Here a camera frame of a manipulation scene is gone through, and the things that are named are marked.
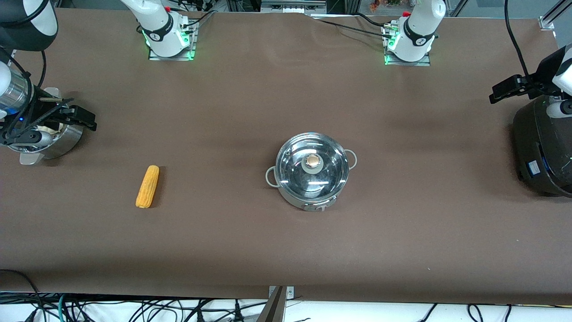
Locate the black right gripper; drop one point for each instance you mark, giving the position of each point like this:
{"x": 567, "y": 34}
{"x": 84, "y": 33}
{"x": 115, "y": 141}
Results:
{"x": 46, "y": 114}

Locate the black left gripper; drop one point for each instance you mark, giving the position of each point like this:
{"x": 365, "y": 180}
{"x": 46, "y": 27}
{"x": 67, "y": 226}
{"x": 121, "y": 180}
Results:
{"x": 540, "y": 77}

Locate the yellow corn cob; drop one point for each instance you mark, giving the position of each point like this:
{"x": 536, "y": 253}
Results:
{"x": 147, "y": 187}

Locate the glass pot lid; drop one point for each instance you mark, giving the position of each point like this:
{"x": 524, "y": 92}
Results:
{"x": 295, "y": 174}

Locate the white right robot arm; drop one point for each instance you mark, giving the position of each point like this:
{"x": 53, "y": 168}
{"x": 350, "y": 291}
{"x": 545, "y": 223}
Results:
{"x": 161, "y": 27}

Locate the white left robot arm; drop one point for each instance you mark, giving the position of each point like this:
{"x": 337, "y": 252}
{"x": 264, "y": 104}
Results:
{"x": 418, "y": 27}

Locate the steel steamer pot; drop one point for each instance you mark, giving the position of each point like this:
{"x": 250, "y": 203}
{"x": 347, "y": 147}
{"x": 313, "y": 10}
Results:
{"x": 67, "y": 141}

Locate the grey steel cooking pot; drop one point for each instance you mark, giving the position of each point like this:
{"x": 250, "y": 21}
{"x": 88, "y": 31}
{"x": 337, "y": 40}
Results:
{"x": 290, "y": 199}

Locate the white steamed bun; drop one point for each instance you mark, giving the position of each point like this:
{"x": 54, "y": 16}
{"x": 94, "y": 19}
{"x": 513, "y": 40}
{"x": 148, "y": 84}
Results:
{"x": 49, "y": 130}

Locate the black rice cooker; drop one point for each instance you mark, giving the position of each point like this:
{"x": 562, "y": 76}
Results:
{"x": 540, "y": 147}

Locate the grey metal box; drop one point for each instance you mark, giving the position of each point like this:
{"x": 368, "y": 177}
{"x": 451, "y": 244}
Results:
{"x": 292, "y": 6}

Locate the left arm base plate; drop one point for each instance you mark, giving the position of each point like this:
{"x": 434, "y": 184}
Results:
{"x": 422, "y": 63}

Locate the aluminium frame profile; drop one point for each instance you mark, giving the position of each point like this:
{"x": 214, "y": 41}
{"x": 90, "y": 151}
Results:
{"x": 552, "y": 15}

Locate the dark camera post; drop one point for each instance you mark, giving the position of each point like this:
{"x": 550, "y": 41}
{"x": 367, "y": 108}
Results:
{"x": 273, "y": 308}

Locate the small metal table bracket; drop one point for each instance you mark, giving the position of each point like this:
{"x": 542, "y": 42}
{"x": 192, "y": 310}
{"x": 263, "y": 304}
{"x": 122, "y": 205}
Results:
{"x": 289, "y": 292}

